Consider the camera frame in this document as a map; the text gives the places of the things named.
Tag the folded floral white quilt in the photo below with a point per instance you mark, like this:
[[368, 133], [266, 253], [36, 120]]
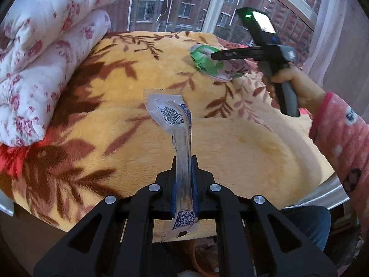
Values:
[[48, 40]]

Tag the clear blue sachet wrapper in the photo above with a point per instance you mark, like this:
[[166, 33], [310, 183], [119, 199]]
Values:
[[178, 155]]

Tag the pink sheer right curtain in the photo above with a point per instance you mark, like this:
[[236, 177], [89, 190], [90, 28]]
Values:
[[338, 54]]

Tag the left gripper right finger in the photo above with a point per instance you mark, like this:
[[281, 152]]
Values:
[[254, 238]]

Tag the green white plastic wrapper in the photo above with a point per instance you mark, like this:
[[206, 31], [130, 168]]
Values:
[[224, 71]]

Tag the pink patterned right sleeve forearm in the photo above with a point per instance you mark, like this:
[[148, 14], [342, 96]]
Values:
[[342, 137]]

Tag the orange plastic trash bin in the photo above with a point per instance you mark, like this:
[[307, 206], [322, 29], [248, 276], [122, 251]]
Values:
[[204, 256]]

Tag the blue jeans leg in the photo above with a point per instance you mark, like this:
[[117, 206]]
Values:
[[313, 221]]

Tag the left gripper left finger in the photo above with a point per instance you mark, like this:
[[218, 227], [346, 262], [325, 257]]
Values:
[[116, 237]]

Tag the yellow floral bed blanket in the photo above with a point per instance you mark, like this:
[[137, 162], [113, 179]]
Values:
[[112, 127]]

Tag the person right hand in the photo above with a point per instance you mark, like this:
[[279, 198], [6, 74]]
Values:
[[310, 95]]

